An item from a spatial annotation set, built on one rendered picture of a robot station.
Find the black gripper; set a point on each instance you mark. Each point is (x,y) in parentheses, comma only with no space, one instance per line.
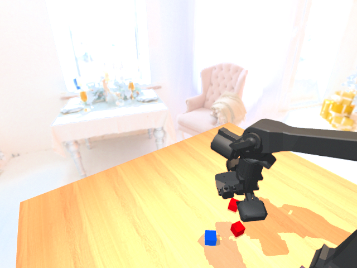
(251,208)

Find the red cube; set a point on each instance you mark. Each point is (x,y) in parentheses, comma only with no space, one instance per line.
(237,228)
(232,205)

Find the blue cube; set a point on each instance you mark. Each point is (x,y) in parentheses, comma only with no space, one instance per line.
(210,237)

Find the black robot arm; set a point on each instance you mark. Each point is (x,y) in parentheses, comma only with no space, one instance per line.
(255,147)

